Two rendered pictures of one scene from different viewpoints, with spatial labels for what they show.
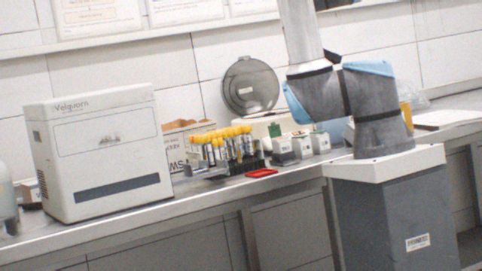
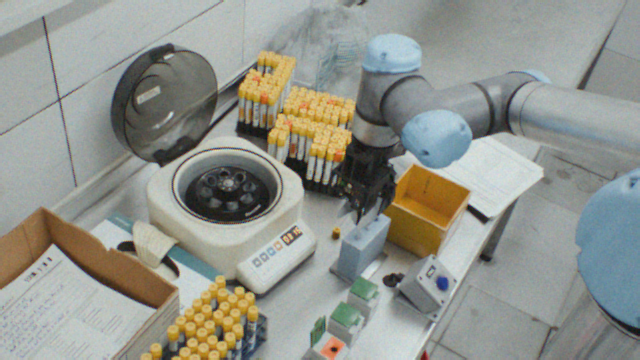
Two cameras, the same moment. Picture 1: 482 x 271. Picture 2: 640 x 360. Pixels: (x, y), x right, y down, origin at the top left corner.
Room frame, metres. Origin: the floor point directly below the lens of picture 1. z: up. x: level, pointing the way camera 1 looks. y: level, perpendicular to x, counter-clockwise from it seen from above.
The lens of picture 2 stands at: (1.51, 0.29, 1.85)
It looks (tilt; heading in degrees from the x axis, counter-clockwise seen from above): 43 degrees down; 322
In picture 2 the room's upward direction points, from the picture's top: 9 degrees clockwise
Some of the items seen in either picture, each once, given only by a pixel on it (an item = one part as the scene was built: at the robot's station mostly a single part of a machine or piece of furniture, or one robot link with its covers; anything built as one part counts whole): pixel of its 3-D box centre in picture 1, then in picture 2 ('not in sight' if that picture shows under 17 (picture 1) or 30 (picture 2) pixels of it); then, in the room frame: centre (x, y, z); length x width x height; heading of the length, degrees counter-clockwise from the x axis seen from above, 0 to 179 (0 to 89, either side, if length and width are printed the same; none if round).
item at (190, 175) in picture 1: (188, 173); not in sight; (1.77, 0.15, 0.92); 0.21 x 0.07 x 0.05; 117
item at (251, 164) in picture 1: (230, 153); not in sight; (1.93, 0.03, 0.93); 0.17 x 0.09 x 0.11; 117
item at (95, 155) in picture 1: (101, 148); not in sight; (1.77, 0.36, 1.03); 0.31 x 0.27 x 0.30; 117
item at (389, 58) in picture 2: not in sight; (389, 79); (2.08, -0.24, 1.32); 0.09 x 0.08 x 0.11; 173
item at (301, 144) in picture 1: (301, 147); (344, 326); (1.98, -0.17, 0.91); 0.05 x 0.04 x 0.07; 27
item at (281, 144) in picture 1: (282, 148); (328, 358); (1.94, -0.11, 0.92); 0.05 x 0.04 x 0.06; 24
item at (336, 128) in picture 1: (334, 130); (362, 247); (2.10, -0.29, 0.92); 0.10 x 0.07 x 0.10; 112
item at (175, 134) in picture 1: (168, 147); (55, 326); (2.17, 0.23, 0.95); 0.29 x 0.25 x 0.15; 27
